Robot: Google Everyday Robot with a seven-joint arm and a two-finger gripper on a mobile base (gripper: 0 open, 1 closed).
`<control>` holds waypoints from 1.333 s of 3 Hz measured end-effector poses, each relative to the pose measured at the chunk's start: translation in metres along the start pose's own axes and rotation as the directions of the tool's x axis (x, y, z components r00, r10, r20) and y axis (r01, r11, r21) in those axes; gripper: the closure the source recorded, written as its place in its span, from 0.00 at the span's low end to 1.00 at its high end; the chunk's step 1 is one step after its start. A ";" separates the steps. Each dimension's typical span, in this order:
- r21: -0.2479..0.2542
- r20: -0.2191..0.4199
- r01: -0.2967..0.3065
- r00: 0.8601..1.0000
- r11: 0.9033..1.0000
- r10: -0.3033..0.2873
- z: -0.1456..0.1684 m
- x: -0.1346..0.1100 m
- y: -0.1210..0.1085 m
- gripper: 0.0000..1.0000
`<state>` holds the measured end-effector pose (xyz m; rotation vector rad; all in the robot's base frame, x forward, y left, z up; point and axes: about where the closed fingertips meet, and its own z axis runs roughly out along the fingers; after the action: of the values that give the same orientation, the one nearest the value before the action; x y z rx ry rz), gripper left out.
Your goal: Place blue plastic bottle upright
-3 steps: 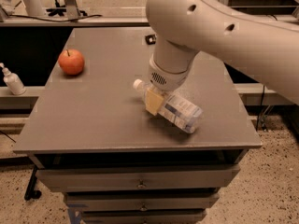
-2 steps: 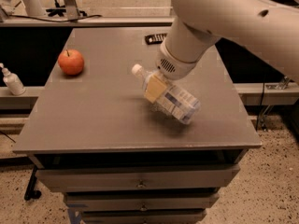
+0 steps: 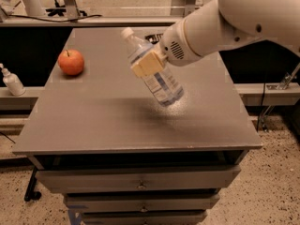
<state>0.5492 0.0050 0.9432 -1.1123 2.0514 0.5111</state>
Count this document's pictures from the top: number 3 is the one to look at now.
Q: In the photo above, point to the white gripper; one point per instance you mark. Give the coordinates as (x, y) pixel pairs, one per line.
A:
(174, 44)

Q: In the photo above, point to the blue label plastic water bottle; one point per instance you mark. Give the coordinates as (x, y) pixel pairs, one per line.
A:
(163, 85)

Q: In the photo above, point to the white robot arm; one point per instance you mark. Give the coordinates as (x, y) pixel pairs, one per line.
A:
(222, 25)

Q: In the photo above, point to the white pump dispenser bottle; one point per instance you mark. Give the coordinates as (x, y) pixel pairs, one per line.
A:
(12, 82)

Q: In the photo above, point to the black snack bar wrapper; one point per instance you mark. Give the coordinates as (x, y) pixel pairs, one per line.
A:
(154, 38)

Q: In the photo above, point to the red apple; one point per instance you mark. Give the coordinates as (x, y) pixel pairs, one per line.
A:
(71, 62)

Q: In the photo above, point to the grey drawer cabinet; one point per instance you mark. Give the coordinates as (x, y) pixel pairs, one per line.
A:
(117, 156)

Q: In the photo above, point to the grey metal rail frame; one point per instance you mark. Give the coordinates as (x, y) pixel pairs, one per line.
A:
(15, 20)

